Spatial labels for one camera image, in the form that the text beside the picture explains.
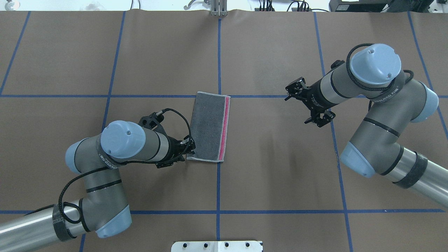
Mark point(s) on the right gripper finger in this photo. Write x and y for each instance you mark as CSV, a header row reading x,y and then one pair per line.
x,y
320,118
297,89

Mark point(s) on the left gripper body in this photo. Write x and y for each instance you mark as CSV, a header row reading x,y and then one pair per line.
x,y
171,147

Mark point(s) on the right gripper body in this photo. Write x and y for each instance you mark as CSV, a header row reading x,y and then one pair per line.
x,y
312,96

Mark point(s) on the pink and grey towel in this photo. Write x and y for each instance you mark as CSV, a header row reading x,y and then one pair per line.
x,y
209,125

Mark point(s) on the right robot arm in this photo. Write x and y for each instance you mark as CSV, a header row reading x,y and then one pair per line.
x,y
396,99

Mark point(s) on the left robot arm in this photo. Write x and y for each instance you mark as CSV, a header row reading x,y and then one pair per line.
x,y
95,200

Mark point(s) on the black power adapter box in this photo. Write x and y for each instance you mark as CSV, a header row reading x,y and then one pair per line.
x,y
374,6

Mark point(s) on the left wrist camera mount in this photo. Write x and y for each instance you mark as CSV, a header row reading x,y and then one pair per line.
x,y
152,120

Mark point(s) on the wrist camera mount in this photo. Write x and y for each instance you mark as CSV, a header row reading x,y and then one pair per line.
x,y
337,63
152,120

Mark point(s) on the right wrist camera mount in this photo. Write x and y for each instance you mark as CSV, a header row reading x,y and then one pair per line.
x,y
337,63

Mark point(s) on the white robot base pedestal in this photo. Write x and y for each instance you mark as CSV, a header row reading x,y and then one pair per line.
x,y
218,246

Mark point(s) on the aluminium frame post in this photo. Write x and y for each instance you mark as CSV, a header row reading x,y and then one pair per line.
x,y
218,7

